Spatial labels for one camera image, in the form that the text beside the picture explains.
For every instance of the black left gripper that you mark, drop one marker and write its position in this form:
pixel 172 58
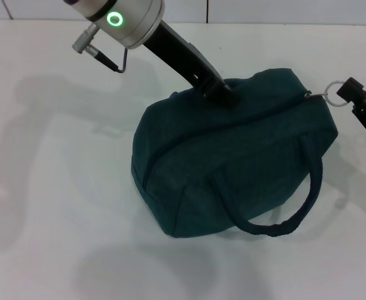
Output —
pixel 182 56

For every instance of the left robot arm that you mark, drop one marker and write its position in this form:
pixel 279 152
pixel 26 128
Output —
pixel 132 18

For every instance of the dark teal insulated bag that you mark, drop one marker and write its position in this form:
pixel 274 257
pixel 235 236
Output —
pixel 232 172

